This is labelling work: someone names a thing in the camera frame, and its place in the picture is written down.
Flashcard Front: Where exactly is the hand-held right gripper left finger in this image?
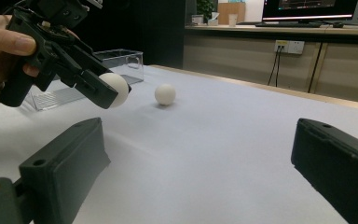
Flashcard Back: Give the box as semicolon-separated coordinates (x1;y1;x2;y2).
18;117;112;224

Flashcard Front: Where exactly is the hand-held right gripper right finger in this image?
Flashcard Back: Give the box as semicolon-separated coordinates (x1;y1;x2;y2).
290;118;358;224

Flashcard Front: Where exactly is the white ball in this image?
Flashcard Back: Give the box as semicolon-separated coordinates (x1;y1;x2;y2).
154;83;177;106
98;72;130;108

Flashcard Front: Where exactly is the clear plastic container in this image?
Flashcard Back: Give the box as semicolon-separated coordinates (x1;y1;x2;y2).
21;49;145;112

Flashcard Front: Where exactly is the black curtain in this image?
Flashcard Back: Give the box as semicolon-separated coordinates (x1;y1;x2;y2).
0;0;187;69

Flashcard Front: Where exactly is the pale table cover sheet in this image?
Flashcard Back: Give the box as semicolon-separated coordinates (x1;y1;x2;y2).
0;64;358;224

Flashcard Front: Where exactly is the beige counter cabinet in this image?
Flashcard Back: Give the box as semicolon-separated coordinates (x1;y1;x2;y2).
183;23;358;105

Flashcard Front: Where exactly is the white tissue box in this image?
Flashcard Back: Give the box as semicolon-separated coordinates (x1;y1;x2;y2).
207;12;220;26

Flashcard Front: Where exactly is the green potted plant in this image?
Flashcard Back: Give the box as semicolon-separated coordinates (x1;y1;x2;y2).
191;0;216;25

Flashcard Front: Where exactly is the white paper cup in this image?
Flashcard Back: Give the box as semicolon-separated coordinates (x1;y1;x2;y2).
227;13;239;27

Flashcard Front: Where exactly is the brown cardboard box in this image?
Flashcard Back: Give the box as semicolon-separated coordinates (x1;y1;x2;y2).
217;2;246;25

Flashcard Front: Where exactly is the black keyboard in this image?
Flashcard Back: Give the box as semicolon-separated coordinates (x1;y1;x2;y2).
255;21;323;29

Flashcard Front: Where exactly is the large computer monitor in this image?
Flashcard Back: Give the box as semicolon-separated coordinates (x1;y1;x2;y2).
262;0;358;22

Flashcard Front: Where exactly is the black power cable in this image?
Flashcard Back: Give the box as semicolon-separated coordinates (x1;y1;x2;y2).
267;46;282;87
274;46;283;88

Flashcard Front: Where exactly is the white wall socket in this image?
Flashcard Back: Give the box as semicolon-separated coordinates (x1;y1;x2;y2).
273;39;306;55

